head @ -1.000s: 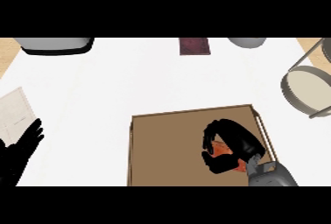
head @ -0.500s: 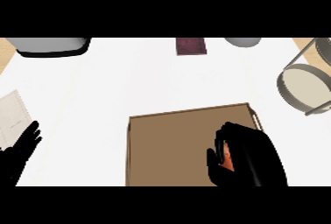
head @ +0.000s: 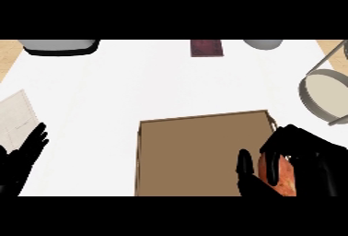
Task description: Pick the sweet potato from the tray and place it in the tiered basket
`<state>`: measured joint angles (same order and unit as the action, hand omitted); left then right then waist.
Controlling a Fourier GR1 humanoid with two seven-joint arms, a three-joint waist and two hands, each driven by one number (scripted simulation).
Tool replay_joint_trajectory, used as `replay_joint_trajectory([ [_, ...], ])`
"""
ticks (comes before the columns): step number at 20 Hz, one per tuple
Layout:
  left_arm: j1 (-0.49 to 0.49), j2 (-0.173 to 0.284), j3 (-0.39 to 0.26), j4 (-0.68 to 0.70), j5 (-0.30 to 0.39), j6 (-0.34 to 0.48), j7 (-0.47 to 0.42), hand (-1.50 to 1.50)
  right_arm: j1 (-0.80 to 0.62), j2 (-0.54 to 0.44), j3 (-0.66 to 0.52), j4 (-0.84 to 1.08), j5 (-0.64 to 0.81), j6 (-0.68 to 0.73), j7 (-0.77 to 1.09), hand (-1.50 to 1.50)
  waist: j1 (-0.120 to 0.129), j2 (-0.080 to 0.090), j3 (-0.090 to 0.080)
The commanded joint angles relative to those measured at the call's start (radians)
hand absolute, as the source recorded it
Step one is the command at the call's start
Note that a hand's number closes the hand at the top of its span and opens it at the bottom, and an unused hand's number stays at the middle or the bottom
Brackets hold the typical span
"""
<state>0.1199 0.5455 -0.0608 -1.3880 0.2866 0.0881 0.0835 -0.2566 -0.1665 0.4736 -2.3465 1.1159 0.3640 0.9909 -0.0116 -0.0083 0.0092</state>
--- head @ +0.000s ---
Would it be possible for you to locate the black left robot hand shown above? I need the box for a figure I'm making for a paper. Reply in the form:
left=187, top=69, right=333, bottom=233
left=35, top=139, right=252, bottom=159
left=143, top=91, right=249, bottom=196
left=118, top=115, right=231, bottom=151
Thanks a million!
left=0, top=122, right=50, bottom=197

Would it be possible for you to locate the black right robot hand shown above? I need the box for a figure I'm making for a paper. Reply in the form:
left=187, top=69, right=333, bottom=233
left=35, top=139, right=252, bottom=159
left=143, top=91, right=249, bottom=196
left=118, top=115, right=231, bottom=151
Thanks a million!
left=234, top=124, right=348, bottom=197

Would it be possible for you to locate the orange sweet potato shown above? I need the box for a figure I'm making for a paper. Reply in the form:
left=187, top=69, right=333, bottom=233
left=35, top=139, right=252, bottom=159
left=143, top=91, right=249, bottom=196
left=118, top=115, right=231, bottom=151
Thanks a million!
left=256, top=152, right=298, bottom=197

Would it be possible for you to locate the brown wooden tray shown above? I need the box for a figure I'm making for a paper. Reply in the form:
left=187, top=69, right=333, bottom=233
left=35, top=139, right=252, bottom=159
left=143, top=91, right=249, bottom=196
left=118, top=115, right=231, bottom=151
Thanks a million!
left=132, top=109, right=278, bottom=197

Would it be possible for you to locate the grey round bowl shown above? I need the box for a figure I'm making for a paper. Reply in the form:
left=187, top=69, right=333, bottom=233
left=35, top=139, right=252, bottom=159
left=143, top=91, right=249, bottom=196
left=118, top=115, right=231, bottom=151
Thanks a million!
left=241, top=40, right=286, bottom=51

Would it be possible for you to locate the dark maroon book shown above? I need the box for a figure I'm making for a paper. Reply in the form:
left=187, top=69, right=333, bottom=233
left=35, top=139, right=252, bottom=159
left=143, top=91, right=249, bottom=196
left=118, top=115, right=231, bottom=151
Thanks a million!
left=188, top=40, right=225, bottom=58

